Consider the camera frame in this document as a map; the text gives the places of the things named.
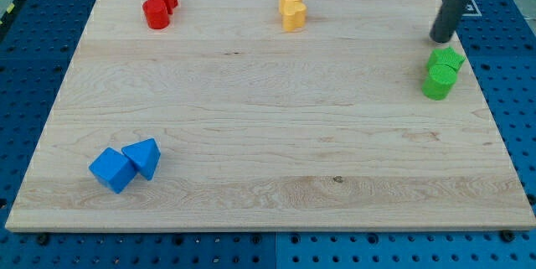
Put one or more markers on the light wooden board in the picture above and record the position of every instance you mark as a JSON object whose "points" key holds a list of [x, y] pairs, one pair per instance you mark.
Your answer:
{"points": [[322, 129]]}

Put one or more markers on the yellow heart block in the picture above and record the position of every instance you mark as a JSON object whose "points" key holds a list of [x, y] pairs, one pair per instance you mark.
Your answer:
{"points": [[294, 16]]}

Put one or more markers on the blue triangle block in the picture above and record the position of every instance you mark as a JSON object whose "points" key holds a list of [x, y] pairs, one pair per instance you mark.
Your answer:
{"points": [[145, 156]]}

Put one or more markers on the red cylinder block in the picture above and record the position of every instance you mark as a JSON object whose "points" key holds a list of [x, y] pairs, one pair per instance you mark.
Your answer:
{"points": [[156, 14]]}

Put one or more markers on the blue cube block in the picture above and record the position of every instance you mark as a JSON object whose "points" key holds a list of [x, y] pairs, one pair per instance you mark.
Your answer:
{"points": [[113, 170]]}

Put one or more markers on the green cylinder block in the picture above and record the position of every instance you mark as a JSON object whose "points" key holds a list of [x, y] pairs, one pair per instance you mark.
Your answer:
{"points": [[438, 82]]}

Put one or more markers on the green star block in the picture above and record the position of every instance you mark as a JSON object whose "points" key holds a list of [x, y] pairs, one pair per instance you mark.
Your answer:
{"points": [[448, 57]]}

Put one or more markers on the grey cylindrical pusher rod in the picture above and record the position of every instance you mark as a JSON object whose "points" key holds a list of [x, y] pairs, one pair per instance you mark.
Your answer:
{"points": [[447, 20]]}

